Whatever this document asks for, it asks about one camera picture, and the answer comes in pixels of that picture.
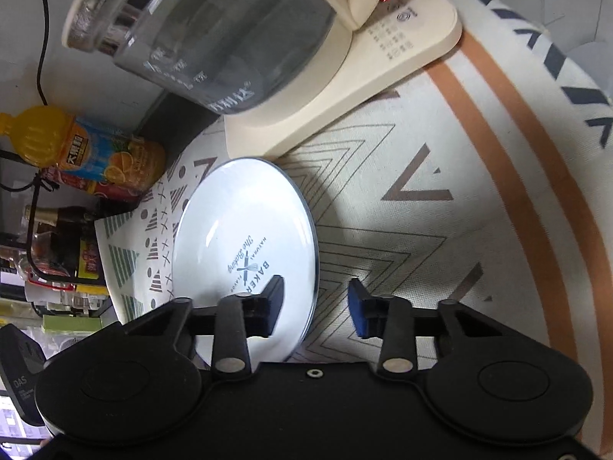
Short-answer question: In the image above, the white plate with whisk print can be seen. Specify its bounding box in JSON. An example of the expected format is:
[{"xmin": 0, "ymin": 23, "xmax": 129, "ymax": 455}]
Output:
[{"xmin": 172, "ymin": 156, "xmax": 318, "ymax": 364}]

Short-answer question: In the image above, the orange juice bottle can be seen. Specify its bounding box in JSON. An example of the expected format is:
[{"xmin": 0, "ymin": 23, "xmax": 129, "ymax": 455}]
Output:
[{"xmin": 0, "ymin": 105, "xmax": 167, "ymax": 191}]

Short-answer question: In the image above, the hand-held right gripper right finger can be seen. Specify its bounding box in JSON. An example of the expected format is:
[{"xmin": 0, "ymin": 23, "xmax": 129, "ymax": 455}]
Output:
[{"xmin": 348, "ymin": 278, "xmax": 511, "ymax": 375}]

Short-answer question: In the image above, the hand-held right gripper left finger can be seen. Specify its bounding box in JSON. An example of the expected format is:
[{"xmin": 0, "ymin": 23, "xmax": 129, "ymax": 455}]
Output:
[{"xmin": 122, "ymin": 275, "xmax": 287, "ymax": 375}]

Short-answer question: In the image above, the large soy sauce bottle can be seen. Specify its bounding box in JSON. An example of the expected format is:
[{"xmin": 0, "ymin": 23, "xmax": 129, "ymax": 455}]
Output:
[{"xmin": 24, "ymin": 204, "xmax": 105, "ymax": 296}]

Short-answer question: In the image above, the green drink carton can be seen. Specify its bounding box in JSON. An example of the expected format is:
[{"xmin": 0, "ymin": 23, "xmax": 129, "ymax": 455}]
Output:
[{"xmin": 41, "ymin": 314, "xmax": 105, "ymax": 335}]

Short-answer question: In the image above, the red drink can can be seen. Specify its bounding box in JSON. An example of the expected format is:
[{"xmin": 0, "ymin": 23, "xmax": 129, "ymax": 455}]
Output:
[{"xmin": 41, "ymin": 168, "xmax": 145, "ymax": 203}]

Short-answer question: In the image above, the patterned fringed table mat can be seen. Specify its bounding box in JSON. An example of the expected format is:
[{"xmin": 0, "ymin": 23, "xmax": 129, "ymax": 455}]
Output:
[{"xmin": 95, "ymin": 0, "xmax": 613, "ymax": 460}]

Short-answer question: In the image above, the black metal shelf rack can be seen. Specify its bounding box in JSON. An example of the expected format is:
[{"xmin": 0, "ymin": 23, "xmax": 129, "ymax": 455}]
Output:
[{"xmin": 0, "ymin": 148, "xmax": 116, "ymax": 319}]

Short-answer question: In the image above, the glass electric kettle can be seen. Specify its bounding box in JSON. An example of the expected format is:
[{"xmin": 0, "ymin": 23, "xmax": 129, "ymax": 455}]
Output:
[{"xmin": 62, "ymin": 0, "xmax": 394, "ymax": 117}]

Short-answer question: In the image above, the cream kettle base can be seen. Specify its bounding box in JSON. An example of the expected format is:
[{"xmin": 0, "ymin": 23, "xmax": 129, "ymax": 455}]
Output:
[{"xmin": 223, "ymin": 0, "xmax": 463, "ymax": 162}]

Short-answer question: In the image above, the black power cable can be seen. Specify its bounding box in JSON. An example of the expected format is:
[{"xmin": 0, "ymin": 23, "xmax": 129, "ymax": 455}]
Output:
[{"xmin": 26, "ymin": 0, "xmax": 52, "ymax": 107}]

